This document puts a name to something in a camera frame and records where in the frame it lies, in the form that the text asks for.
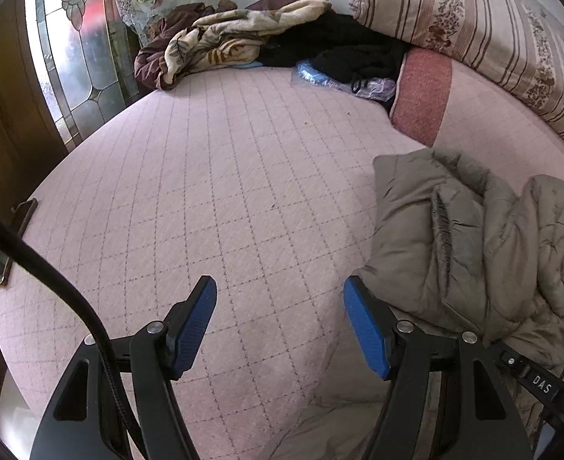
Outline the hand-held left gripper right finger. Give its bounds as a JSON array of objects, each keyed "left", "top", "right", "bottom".
[{"left": 343, "top": 275, "right": 534, "bottom": 460}]

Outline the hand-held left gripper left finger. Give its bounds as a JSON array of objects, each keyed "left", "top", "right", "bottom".
[{"left": 29, "top": 275, "right": 218, "bottom": 460}]

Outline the olive hooded puffer jacket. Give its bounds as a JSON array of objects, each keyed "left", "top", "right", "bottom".
[{"left": 258, "top": 148, "right": 564, "bottom": 460}]

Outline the pink quilted sofa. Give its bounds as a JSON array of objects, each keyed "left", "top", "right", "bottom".
[{"left": 0, "top": 48, "right": 564, "bottom": 460}]

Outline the blue plastic bag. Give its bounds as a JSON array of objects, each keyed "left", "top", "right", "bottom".
[{"left": 294, "top": 60, "right": 398, "bottom": 102}]

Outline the black clothing pile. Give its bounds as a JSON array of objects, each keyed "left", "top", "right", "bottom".
[{"left": 256, "top": 12, "right": 412, "bottom": 101}]

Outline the brown floral blanket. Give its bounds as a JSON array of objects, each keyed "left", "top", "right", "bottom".
[{"left": 134, "top": 0, "right": 333, "bottom": 91}]

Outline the stained glass door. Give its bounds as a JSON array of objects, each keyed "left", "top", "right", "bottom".
[{"left": 23, "top": 0, "right": 139, "bottom": 147}]

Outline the striped floral cushion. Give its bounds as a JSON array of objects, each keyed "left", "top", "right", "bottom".
[{"left": 349, "top": 0, "right": 564, "bottom": 154}]

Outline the black cable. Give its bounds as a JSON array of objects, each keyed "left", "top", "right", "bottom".
[{"left": 0, "top": 201, "right": 141, "bottom": 460}]

